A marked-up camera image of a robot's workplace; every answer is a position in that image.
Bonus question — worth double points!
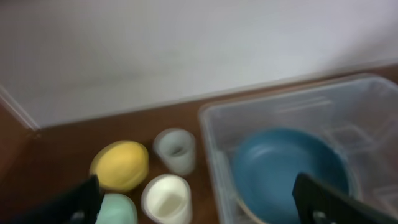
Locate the grey cup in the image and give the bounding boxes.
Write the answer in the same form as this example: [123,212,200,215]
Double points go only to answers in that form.
[153,128,196,176]

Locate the dark blue plate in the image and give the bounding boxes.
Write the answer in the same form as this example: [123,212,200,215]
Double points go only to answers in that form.
[231,126,352,224]

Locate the cream cup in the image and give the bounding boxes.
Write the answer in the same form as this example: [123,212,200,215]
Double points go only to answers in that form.
[141,174,193,224]

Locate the light green bowl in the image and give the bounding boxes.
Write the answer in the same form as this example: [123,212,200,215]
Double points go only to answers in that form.
[95,194,138,224]

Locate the yellow bowl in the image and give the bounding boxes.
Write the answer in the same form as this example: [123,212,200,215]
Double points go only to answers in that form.
[89,141,149,192]

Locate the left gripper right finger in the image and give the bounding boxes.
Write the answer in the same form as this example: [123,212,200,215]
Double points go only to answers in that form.
[292,173,397,224]

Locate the clear plastic storage container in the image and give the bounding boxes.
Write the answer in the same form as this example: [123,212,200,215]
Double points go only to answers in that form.
[200,73,397,223]

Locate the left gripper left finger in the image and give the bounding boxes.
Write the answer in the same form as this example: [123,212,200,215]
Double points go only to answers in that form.
[9,175,104,224]

